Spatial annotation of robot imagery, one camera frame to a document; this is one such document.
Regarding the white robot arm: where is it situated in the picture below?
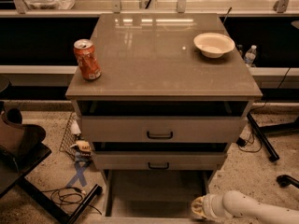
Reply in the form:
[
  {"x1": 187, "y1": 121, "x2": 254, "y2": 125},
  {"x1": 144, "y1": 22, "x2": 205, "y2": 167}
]
[{"x1": 192, "y1": 190, "x2": 299, "y2": 224}]

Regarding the blue tape cross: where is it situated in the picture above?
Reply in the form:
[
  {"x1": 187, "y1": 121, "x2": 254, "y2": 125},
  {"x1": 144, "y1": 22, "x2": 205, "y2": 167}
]
[{"x1": 65, "y1": 162, "x2": 91, "y2": 188}]

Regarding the black stand leg right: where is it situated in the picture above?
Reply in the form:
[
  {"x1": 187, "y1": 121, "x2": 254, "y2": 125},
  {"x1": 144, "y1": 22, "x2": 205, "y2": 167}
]
[{"x1": 247, "y1": 113, "x2": 279, "y2": 162}]

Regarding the grey middle drawer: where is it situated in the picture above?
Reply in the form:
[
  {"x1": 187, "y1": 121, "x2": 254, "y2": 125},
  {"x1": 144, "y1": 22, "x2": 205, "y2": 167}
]
[{"x1": 93, "y1": 143, "x2": 227, "y2": 170}]

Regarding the grey drawer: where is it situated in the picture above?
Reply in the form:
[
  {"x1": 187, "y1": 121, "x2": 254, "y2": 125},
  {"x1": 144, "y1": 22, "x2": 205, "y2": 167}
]
[
  {"x1": 80, "y1": 116, "x2": 248, "y2": 143},
  {"x1": 98, "y1": 170, "x2": 214, "y2": 224},
  {"x1": 93, "y1": 143, "x2": 227, "y2": 170}
]

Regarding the black floor cable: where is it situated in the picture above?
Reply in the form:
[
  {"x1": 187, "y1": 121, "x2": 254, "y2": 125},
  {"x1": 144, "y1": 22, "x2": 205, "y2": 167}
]
[{"x1": 40, "y1": 186, "x2": 104, "y2": 217}]

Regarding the grey bottom drawer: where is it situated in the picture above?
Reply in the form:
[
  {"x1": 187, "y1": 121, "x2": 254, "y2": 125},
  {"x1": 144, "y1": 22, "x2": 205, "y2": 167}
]
[{"x1": 98, "y1": 170, "x2": 214, "y2": 224}]

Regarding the white bowl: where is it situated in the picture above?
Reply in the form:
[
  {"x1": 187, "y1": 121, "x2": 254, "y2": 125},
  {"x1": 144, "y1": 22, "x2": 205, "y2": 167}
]
[{"x1": 193, "y1": 33, "x2": 235, "y2": 59}]

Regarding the clear water bottle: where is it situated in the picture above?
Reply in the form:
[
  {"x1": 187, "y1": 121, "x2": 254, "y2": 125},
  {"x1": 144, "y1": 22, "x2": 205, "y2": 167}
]
[{"x1": 244, "y1": 45, "x2": 257, "y2": 67}]

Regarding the brown chair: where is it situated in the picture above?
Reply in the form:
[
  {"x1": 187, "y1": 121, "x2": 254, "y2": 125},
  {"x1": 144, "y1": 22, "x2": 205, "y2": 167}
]
[{"x1": 0, "y1": 107, "x2": 47, "y2": 161}]

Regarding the grey drawer cabinet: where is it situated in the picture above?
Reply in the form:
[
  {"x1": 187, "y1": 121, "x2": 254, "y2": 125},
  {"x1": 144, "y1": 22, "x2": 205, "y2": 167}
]
[{"x1": 64, "y1": 12, "x2": 263, "y2": 224}]

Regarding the small snack package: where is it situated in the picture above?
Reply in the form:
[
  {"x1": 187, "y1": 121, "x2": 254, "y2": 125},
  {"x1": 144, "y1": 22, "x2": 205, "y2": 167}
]
[{"x1": 70, "y1": 140, "x2": 92, "y2": 162}]

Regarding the wire mesh basket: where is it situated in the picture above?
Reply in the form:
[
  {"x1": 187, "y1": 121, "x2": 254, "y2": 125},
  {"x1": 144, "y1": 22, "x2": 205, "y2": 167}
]
[{"x1": 59, "y1": 113, "x2": 76, "y2": 160}]

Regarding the orange soda can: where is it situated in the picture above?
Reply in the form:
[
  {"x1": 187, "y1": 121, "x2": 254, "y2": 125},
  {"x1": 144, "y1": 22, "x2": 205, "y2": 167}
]
[{"x1": 74, "y1": 39, "x2": 101, "y2": 80}]

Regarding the black caster foot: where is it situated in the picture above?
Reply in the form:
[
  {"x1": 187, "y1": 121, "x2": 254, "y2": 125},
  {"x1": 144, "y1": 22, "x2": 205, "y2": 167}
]
[{"x1": 277, "y1": 175, "x2": 299, "y2": 189}]

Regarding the black table leg left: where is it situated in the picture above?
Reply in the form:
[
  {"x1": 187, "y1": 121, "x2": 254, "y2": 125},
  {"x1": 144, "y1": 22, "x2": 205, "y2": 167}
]
[{"x1": 18, "y1": 178, "x2": 103, "y2": 224}]

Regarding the grey top drawer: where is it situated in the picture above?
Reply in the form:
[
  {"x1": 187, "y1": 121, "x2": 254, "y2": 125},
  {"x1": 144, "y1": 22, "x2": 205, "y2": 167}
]
[{"x1": 80, "y1": 116, "x2": 248, "y2": 143}]

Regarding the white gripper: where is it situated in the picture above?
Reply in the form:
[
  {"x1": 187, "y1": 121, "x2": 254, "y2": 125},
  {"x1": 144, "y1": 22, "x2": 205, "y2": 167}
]
[{"x1": 191, "y1": 194, "x2": 229, "y2": 218}]

